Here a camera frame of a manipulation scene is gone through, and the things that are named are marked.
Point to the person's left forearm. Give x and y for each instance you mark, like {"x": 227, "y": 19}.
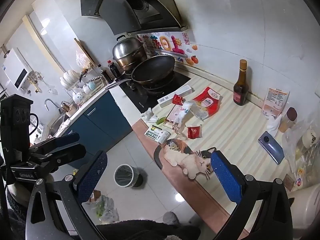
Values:
{"x": 15, "y": 197}

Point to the black cooktop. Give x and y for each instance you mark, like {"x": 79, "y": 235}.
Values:
{"x": 150, "y": 101}

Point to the dark sauce bottle red cap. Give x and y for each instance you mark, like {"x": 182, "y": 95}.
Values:
{"x": 114, "y": 70}

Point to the black frying pan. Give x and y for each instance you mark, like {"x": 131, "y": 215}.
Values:
{"x": 160, "y": 84}

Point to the small brown packet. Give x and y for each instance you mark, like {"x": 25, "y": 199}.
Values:
{"x": 289, "y": 182}

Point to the blue smartphone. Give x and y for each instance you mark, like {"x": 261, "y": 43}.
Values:
{"x": 271, "y": 147}

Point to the striped cat print mat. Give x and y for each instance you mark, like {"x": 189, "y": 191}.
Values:
{"x": 237, "y": 130}

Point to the black range hood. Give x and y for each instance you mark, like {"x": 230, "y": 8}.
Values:
{"x": 120, "y": 10}

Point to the stack of white bowls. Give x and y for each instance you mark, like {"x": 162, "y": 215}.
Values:
{"x": 70, "y": 78}

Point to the pink white packet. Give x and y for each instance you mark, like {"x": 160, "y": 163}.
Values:
{"x": 172, "y": 116}

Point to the wooden cutting board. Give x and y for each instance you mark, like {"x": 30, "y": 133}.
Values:
{"x": 85, "y": 51}

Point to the white crumpled bag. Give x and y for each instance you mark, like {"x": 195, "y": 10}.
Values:
{"x": 273, "y": 126}

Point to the dark glass vinegar bottle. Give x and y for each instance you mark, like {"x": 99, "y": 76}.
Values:
{"x": 240, "y": 90}

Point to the clear packet white print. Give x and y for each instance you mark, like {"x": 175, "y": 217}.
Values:
{"x": 198, "y": 111}

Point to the hanging clear plastic bag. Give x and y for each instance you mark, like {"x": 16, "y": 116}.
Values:
{"x": 82, "y": 58}

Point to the chopstick holder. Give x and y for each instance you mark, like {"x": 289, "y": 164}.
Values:
{"x": 68, "y": 108}

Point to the grey fuzzy slipper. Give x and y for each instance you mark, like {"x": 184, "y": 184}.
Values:
{"x": 171, "y": 217}

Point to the dish rack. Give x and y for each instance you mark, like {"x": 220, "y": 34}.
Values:
{"x": 93, "y": 86}

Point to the large red packet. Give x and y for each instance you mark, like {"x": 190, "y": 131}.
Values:
{"x": 207, "y": 100}

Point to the green wrapper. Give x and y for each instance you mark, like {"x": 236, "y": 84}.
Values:
{"x": 161, "y": 120}

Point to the white packet red blue logo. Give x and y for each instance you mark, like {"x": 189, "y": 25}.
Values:
{"x": 300, "y": 177}

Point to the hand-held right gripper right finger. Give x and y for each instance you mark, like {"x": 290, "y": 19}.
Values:
{"x": 225, "y": 177}

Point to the plastic bag of vegetables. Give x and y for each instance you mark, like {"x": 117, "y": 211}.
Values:
{"x": 105, "y": 208}

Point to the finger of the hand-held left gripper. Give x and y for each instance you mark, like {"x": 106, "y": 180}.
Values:
{"x": 66, "y": 138}
{"x": 72, "y": 152}

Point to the white trash bin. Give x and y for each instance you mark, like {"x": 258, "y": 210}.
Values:
{"x": 123, "y": 177}

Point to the jar with brown lid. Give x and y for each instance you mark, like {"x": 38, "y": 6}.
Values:
{"x": 287, "y": 120}

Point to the blue cabinet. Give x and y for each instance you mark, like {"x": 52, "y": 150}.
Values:
{"x": 100, "y": 125}

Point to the small red packet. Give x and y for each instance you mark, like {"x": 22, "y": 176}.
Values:
{"x": 177, "y": 100}

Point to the pink orange pouch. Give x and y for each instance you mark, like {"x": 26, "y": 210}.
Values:
{"x": 275, "y": 102}

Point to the person's dark clothing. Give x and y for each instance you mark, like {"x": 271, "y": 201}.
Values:
{"x": 135, "y": 230}

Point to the square red packet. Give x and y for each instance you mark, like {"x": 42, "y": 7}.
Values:
{"x": 194, "y": 132}

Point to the white water heater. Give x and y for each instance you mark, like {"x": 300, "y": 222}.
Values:
{"x": 15, "y": 67}

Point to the black wok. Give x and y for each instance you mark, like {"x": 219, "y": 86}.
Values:
{"x": 152, "y": 67}

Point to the white round container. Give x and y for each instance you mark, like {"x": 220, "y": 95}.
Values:
{"x": 307, "y": 205}

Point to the stainless steel steamer pot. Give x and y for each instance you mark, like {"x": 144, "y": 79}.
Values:
{"x": 127, "y": 52}

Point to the steel sink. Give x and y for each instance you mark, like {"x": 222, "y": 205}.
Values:
{"x": 57, "y": 125}

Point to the crumpled white tissue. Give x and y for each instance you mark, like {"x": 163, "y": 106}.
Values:
{"x": 148, "y": 115}

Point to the large clear plastic bag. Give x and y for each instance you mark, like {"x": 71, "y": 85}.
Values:
{"x": 292, "y": 145}

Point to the clear brown wrapper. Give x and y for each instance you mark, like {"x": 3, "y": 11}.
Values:
{"x": 177, "y": 129}

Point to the colourful wall stickers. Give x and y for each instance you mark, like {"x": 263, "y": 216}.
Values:
{"x": 165, "y": 42}

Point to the brown cardboard box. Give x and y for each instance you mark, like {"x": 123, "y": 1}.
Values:
{"x": 96, "y": 196}

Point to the metal faucet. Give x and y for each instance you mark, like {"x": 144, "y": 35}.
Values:
{"x": 51, "y": 102}

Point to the long white box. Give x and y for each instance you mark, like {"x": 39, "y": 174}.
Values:
{"x": 183, "y": 90}

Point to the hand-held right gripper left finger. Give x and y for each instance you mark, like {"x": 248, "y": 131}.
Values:
{"x": 92, "y": 177}

